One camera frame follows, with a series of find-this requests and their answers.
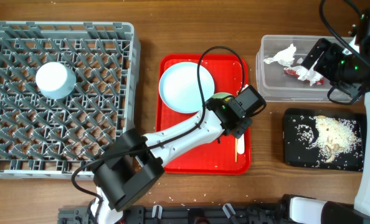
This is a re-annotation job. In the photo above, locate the large light blue plate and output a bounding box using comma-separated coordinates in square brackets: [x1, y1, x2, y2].
[159, 62, 202, 114]

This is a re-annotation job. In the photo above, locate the clear plastic bin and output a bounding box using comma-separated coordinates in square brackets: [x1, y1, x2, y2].
[255, 34, 369, 103]

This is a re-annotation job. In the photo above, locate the white tissue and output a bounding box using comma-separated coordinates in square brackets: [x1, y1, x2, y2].
[263, 44, 296, 67]
[288, 58, 323, 86]

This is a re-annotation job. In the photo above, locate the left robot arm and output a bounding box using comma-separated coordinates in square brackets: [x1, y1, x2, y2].
[90, 86, 267, 223]

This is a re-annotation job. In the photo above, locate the wooden chopstick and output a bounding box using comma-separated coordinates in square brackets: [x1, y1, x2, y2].
[234, 138, 238, 163]

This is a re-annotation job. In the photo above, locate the red plastic tray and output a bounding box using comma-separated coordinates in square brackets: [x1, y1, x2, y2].
[155, 54, 252, 175]

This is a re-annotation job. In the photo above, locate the grey dishwasher rack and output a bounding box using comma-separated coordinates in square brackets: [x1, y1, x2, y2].
[0, 21, 141, 179]

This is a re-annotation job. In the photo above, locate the small light blue bowl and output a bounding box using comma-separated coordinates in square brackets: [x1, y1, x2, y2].
[36, 62, 77, 100]

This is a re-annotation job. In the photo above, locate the white plastic fork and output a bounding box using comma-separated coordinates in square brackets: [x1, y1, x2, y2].
[237, 135, 245, 154]

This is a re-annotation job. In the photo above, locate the food scraps and rice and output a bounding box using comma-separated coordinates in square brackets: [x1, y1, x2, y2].
[295, 115, 362, 163]

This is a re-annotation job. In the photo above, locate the red snack wrapper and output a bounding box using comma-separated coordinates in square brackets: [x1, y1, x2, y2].
[284, 68, 325, 85]

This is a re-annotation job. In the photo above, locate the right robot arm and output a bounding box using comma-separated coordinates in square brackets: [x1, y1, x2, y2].
[287, 4, 370, 223]

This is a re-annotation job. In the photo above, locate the black plastic tray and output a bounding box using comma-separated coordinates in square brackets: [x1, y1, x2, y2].
[282, 108, 367, 172]

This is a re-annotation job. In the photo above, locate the green saucer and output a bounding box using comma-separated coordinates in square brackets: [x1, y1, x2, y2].
[211, 92, 233, 99]

